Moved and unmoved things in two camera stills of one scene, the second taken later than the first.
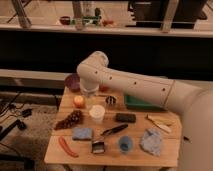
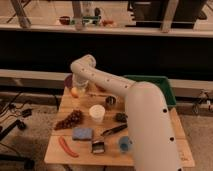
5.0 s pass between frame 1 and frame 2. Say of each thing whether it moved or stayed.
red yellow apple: moved
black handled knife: stayed
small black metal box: stayed
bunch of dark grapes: stayed
